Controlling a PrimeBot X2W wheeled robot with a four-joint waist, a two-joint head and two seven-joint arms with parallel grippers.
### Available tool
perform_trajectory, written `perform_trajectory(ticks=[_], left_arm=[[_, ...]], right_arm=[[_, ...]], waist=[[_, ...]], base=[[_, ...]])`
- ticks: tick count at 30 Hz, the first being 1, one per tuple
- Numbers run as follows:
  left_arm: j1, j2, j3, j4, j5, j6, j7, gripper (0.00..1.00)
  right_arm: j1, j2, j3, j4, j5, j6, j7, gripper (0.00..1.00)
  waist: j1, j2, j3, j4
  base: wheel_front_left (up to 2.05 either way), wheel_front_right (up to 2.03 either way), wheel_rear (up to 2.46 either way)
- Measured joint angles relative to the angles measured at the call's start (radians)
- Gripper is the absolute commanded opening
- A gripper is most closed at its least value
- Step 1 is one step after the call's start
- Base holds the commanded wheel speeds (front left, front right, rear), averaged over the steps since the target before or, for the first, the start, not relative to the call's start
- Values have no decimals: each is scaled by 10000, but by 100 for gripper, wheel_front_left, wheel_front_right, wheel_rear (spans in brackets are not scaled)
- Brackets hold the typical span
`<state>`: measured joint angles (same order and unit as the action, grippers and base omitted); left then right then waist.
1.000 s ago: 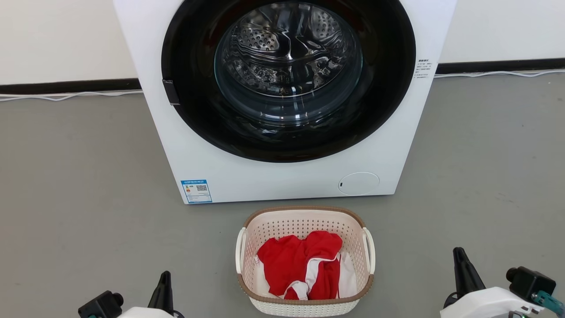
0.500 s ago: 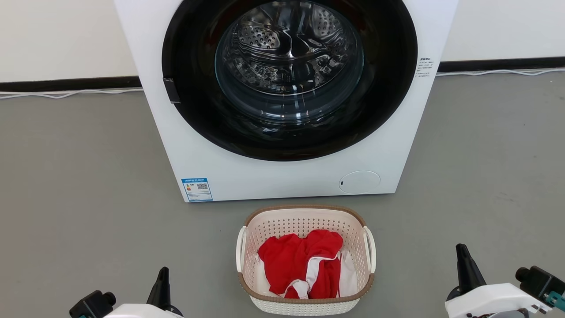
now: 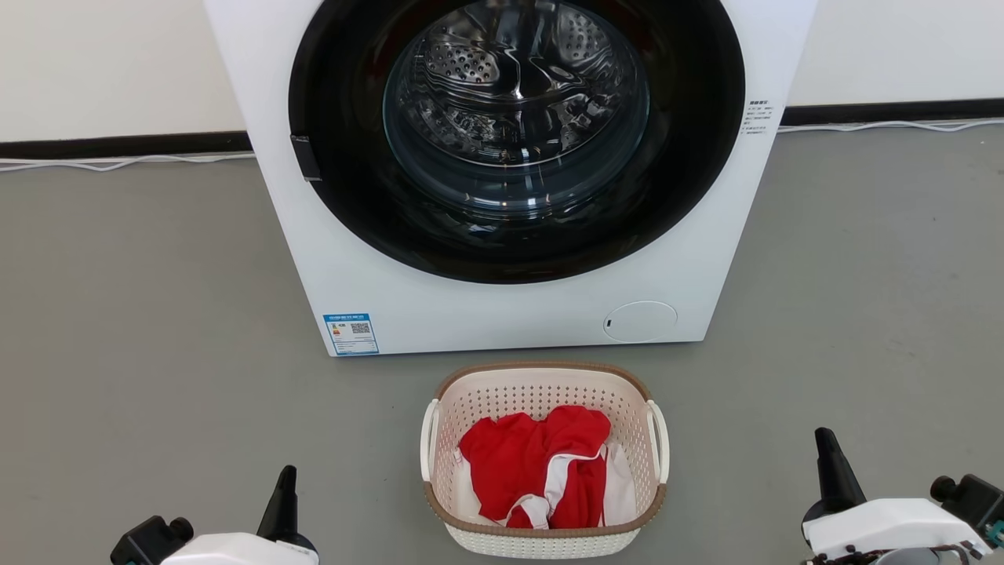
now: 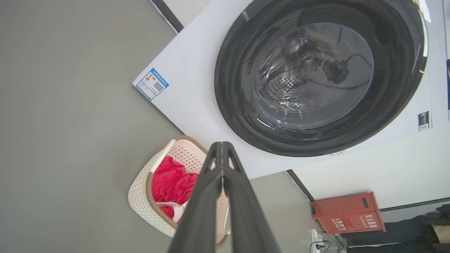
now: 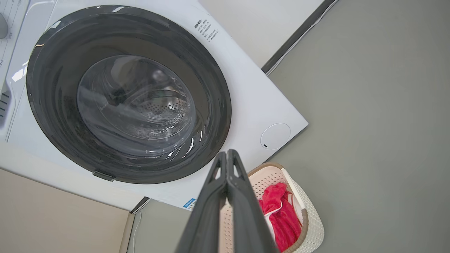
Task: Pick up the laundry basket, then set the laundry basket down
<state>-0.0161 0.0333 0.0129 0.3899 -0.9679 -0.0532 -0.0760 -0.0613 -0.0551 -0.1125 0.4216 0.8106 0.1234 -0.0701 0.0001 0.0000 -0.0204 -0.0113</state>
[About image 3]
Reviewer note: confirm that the black right wrist mount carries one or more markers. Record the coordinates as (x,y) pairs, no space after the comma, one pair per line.
(973,501)

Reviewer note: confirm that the black wall baseboard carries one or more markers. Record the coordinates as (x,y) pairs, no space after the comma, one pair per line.
(118,145)
(902,111)

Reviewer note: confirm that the white front-load washing machine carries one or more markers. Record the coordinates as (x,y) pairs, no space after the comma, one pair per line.
(471,314)

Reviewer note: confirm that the cream perforated plastic laundry basket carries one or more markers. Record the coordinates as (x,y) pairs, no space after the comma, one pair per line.
(541,389)

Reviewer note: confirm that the small printed text sticker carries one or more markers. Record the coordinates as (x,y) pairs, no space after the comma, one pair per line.
(757,118)

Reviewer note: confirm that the round white filter cover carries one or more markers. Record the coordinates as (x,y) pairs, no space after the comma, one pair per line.
(640,322)

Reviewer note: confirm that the red garment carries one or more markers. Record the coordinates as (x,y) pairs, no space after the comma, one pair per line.
(510,463)

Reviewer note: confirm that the white garment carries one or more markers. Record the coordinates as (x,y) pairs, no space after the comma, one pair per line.
(621,494)

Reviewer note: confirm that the blue energy label sticker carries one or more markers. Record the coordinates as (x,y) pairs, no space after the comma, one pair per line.
(351,333)

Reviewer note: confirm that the black left wrist mount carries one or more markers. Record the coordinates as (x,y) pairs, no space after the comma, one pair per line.
(149,540)

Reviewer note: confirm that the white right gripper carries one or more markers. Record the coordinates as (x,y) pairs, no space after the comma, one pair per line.
(894,526)

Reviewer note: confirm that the black wrist mount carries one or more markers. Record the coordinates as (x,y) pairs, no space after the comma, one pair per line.
(149,540)
(973,501)

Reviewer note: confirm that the round black glass washer door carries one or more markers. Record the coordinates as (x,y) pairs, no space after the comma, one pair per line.
(698,165)

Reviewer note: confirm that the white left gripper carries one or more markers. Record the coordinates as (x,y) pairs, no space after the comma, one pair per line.
(239,549)

